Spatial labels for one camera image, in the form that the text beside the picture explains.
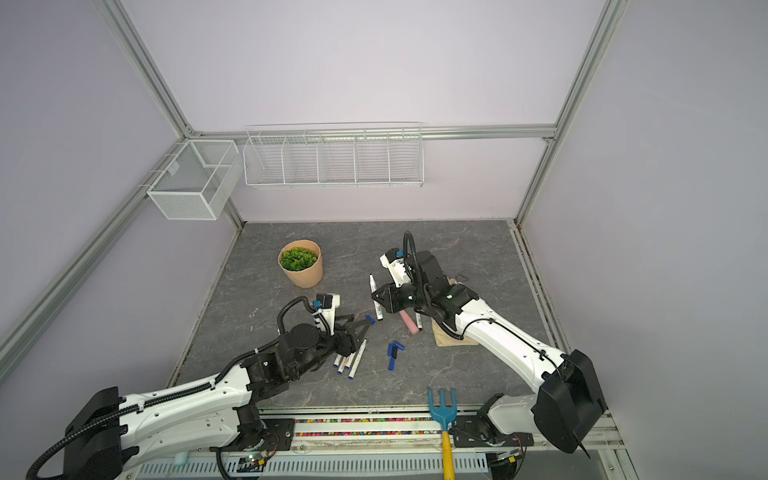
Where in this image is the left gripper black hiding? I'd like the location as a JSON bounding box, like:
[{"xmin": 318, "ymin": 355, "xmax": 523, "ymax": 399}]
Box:
[{"xmin": 292, "ymin": 313, "xmax": 370, "ymax": 380}]

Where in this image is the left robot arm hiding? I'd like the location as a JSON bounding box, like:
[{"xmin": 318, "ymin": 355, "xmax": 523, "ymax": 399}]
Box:
[{"xmin": 25, "ymin": 315, "xmax": 370, "ymax": 479}]

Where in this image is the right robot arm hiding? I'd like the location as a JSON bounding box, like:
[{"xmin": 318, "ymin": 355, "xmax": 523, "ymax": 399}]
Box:
[{"xmin": 372, "ymin": 248, "xmax": 607, "ymax": 453}]

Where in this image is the beige work glove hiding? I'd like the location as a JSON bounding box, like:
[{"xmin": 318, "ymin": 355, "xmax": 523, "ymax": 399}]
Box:
[{"xmin": 430, "ymin": 278, "xmax": 479, "ymax": 341}]

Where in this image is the beige pot with green plant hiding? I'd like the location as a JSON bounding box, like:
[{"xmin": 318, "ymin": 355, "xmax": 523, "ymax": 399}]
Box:
[{"xmin": 278, "ymin": 240, "xmax": 324, "ymax": 289}]

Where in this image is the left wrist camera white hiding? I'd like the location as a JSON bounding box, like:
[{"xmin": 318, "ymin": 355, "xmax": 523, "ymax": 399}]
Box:
[{"xmin": 312, "ymin": 293, "xmax": 341, "ymax": 332}]

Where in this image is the purple trowel pink handle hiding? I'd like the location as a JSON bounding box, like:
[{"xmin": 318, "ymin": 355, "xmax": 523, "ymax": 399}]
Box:
[{"xmin": 399, "ymin": 310, "xmax": 420, "ymax": 335}]

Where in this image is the teal rake yellow handle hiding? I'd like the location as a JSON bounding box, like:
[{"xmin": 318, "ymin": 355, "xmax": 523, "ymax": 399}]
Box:
[{"xmin": 427, "ymin": 387, "xmax": 458, "ymax": 480}]

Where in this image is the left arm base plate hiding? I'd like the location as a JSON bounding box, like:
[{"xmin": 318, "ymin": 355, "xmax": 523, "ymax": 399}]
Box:
[{"xmin": 210, "ymin": 417, "xmax": 296, "ymax": 453}]

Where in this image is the white wire shelf basket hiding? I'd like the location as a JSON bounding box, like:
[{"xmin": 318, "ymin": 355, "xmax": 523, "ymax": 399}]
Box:
[{"xmin": 243, "ymin": 122, "xmax": 425, "ymax": 189}]

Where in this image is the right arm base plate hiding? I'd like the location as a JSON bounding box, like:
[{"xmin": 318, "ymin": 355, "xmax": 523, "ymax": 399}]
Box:
[{"xmin": 448, "ymin": 415, "xmax": 534, "ymax": 448}]

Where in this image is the white wire mesh box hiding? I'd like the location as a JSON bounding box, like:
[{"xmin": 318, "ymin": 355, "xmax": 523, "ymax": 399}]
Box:
[{"xmin": 148, "ymin": 139, "xmax": 244, "ymax": 221}]

